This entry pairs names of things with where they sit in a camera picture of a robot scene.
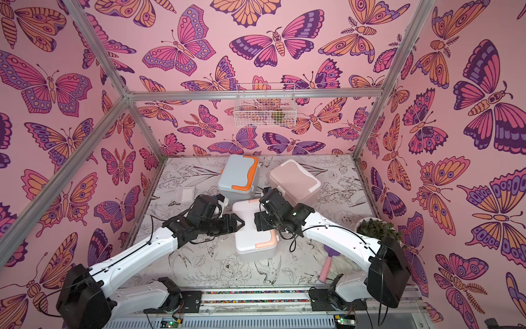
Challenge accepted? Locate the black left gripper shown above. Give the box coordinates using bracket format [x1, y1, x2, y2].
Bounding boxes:
[199, 213, 247, 237]

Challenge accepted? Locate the white and peach first aid box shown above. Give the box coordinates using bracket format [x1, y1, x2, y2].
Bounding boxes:
[232, 200, 279, 263]

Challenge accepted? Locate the pink first aid box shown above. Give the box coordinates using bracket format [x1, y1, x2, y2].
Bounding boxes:
[269, 160, 321, 207]

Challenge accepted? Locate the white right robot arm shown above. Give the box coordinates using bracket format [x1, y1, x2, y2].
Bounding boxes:
[255, 187, 411, 308]

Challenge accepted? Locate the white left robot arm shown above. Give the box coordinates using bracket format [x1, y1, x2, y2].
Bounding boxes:
[56, 195, 245, 328]

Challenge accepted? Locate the grey and orange first aid box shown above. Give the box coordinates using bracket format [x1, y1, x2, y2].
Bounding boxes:
[218, 155, 260, 205]

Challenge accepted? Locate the purple and pink brush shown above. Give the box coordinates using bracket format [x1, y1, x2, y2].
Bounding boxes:
[319, 245, 341, 283]

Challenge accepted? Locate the potted green plant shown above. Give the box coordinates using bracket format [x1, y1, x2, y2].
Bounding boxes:
[356, 217, 402, 245]

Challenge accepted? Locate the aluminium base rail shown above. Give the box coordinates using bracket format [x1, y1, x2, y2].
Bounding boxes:
[105, 286, 434, 328]

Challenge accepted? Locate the white wire basket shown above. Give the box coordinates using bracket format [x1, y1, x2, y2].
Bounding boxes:
[231, 82, 297, 129]

